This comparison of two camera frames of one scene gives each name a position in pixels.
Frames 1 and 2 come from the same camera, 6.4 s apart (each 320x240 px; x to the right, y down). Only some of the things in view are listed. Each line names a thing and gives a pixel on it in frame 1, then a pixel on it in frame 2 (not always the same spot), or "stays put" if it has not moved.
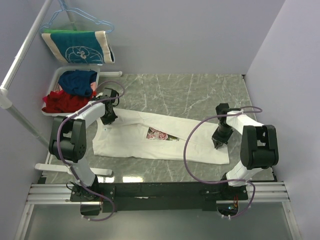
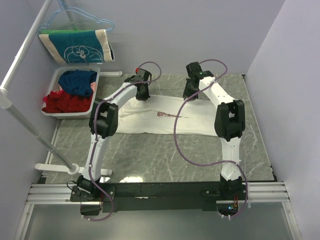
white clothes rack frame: x=6 y=97 stays put
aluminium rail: x=61 y=194 stays put
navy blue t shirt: x=77 y=82 stays put
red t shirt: x=60 y=102 stays put
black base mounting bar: x=125 y=196 stays put
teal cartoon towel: x=81 y=46 stays put
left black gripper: x=109 y=120 → x=145 y=97
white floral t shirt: x=137 y=133 → x=157 y=115
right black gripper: x=218 y=141 → x=186 y=94
